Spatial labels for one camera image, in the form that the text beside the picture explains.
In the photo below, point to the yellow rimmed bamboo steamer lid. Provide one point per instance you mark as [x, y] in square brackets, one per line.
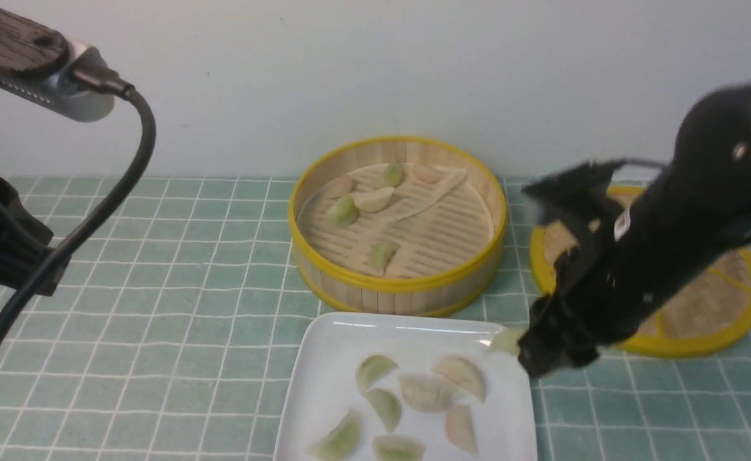
[712, 313]

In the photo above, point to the pink dumpling on plate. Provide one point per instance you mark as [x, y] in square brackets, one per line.
[459, 429]

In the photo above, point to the green dumpling in steamer left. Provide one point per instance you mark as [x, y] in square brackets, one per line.
[343, 212]

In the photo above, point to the pink dumpling in steamer right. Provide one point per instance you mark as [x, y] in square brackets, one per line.
[427, 174]

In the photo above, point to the white dumpling on plate centre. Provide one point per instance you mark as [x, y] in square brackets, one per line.
[426, 393]

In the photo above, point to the white dumpling in steamer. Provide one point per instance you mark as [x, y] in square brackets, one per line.
[373, 201]

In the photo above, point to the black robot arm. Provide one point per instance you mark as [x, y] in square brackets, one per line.
[699, 205]

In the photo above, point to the green dumpling in steamer top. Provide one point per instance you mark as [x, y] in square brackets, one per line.
[392, 175]

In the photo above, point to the green dumpling on plate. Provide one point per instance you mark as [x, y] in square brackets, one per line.
[387, 407]
[341, 443]
[394, 447]

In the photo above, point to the pale green dumpling steamer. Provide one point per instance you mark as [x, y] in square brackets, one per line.
[506, 341]

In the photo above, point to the silver camera with wood top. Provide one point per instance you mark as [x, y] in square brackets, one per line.
[37, 64]

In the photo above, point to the black left gripper mount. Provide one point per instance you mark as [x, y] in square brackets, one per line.
[0, 237]

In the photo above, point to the pink dumpling in steamer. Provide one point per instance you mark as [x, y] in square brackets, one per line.
[427, 174]
[340, 186]

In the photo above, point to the white dumpling on plate right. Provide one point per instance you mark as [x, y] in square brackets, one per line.
[464, 374]

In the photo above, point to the green dumpling on plate bottom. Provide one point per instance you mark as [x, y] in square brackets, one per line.
[394, 447]

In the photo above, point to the white dumpling on plate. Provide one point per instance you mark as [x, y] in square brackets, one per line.
[426, 393]
[464, 374]

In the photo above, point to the pink dumpling in steamer left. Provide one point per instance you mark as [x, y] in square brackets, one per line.
[340, 186]

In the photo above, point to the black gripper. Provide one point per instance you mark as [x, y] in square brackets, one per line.
[579, 315]

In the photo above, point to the green dumpling on plate centre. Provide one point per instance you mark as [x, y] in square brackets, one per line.
[387, 407]

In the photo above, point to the green dumpling in steamer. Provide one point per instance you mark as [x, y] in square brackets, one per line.
[392, 175]
[343, 212]

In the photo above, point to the white square plate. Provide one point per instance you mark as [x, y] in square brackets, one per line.
[323, 387]

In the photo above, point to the yellow rimmed bamboo steamer basket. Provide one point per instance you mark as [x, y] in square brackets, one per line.
[450, 233]

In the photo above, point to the green dumpling on plate left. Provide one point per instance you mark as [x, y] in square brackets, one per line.
[341, 443]

